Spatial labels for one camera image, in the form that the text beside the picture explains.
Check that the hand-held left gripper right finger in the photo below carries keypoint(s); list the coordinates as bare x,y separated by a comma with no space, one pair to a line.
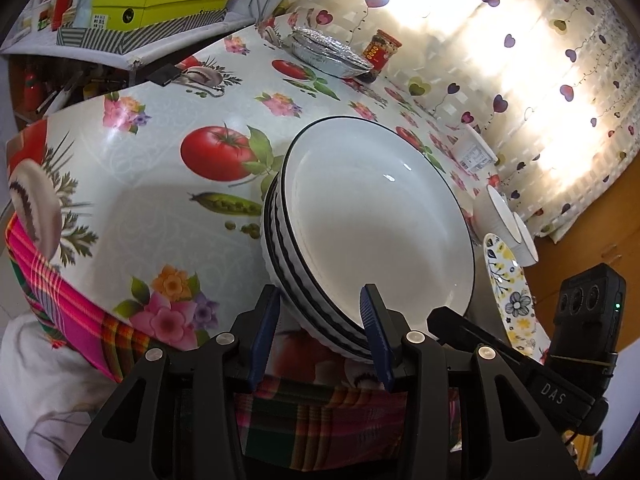
375,335

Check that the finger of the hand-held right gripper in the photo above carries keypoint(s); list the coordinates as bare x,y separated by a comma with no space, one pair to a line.
450,322

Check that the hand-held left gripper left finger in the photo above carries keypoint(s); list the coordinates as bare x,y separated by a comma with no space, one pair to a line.
262,335

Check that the white plate black rim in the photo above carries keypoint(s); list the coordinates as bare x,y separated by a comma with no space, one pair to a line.
280,287
292,280
380,220

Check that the yellow black floral bowl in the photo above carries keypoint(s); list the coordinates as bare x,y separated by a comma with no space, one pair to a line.
510,290

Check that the white ribbed bowl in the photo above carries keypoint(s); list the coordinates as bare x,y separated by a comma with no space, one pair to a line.
525,245
492,210

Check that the white plastic tub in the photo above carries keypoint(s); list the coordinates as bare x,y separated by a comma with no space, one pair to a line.
472,152

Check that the pink green plaid cloth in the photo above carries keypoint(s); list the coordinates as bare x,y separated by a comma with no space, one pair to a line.
90,330

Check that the dark round object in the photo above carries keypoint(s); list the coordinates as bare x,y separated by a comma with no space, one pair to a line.
370,76

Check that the heart print curtain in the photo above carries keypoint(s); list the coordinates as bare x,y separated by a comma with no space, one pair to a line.
500,60

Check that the red label glass jar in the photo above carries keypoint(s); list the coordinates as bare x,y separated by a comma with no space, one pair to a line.
384,50

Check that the grey striped box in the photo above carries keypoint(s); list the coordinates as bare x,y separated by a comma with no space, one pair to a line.
165,35

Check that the red canister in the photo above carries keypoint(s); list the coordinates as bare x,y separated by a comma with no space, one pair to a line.
32,90

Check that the side table with white top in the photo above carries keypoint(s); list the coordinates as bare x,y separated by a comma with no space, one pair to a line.
75,52

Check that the lime green box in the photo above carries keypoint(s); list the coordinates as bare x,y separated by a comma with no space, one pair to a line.
165,2

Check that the light blue box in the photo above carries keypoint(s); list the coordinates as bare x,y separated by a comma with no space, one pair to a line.
84,10

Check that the cluster of small bottles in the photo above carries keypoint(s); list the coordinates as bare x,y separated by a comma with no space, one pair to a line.
57,7

